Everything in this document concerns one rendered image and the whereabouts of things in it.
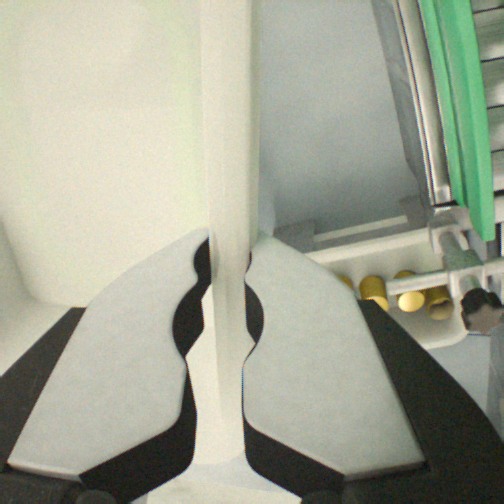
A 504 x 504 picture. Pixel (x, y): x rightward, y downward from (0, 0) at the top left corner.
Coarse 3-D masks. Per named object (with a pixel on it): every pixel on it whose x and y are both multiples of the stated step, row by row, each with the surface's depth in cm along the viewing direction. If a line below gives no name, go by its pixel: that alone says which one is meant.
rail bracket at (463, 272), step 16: (432, 224) 33; (448, 224) 32; (432, 240) 33; (448, 240) 31; (448, 256) 29; (464, 256) 28; (432, 272) 29; (448, 272) 28; (464, 272) 27; (480, 272) 27; (496, 272) 27; (400, 288) 29; (416, 288) 29; (448, 288) 29; (464, 288) 26; (480, 288) 25; (464, 304) 25; (480, 304) 23; (496, 304) 23; (464, 320) 25; (480, 320) 24; (496, 320) 24
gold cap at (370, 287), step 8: (368, 280) 51; (376, 280) 51; (360, 288) 52; (368, 288) 50; (376, 288) 49; (384, 288) 50; (368, 296) 48; (376, 296) 48; (384, 296) 48; (384, 304) 48
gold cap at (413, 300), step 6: (408, 270) 50; (396, 276) 50; (402, 276) 50; (396, 294) 49; (402, 294) 47; (408, 294) 47; (414, 294) 47; (420, 294) 47; (402, 300) 48; (408, 300) 47; (414, 300) 47; (420, 300) 47; (402, 306) 48; (408, 306) 48; (414, 306) 48; (420, 306) 48
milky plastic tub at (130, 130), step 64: (0, 0) 14; (64, 0) 14; (128, 0) 13; (192, 0) 13; (256, 0) 7; (0, 64) 15; (64, 64) 15; (128, 64) 15; (192, 64) 14; (256, 64) 8; (0, 128) 17; (64, 128) 17; (128, 128) 16; (192, 128) 16; (256, 128) 9; (0, 192) 19; (64, 192) 19; (128, 192) 18; (192, 192) 17; (256, 192) 10; (0, 256) 21; (64, 256) 21; (128, 256) 20; (0, 320) 21; (192, 384) 19
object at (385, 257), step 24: (384, 240) 41; (408, 240) 40; (336, 264) 51; (360, 264) 51; (384, 264) 50; (408, 264) 50; (432, 264) 49; (408, 312) 52; (456, 312) 47; (432, 336) 48; (456, 336) 46
